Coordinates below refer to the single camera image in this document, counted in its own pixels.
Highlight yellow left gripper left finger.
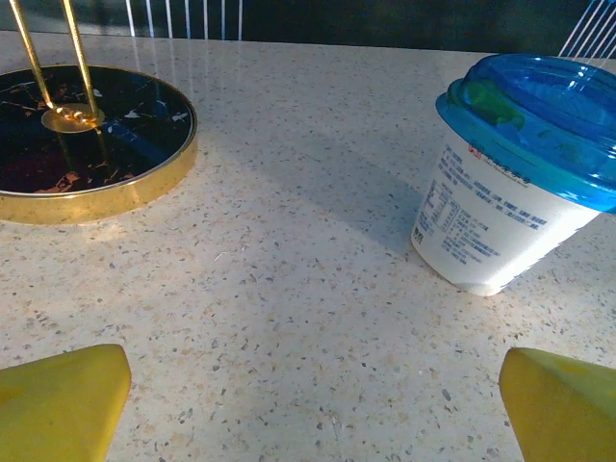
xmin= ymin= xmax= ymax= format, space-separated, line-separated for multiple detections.
xmin=0 ymin=344 xmax=132 ymax=462

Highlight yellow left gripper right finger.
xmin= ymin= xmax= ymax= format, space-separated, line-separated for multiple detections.
xmin=499 ymin=346 xmax=616 ymax=462

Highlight blue plastic cup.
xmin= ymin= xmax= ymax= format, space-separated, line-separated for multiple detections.
xmin=411 ymin=52 xmax=616 ymax=297

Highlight gold rack with black base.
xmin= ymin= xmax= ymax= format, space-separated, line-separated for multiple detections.
xmin=0 ymin=0 xmax=199 ymax=226

